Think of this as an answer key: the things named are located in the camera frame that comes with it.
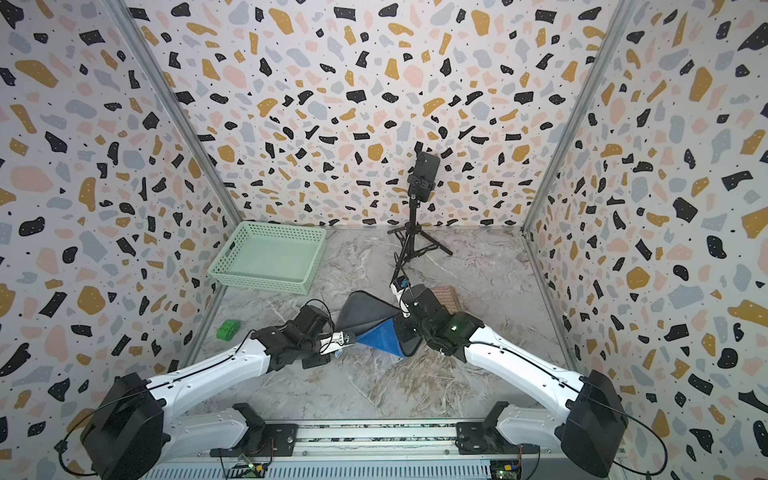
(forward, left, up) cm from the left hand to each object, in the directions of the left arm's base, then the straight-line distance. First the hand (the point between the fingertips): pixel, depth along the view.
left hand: (329, 340), depth 86 cm
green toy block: (+5, +32, -2) cm, 32 cm away
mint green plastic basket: (+35, +24, -4) cm, 42 cm away
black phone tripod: (+35, -27, +3) cm, 44 cm away
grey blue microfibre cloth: (+4, -12, +3) cm, 13 cm away
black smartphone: (+43, -29, +29) cm, 59 cm away
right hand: (+1, -20, +11) cm, 22 cm away
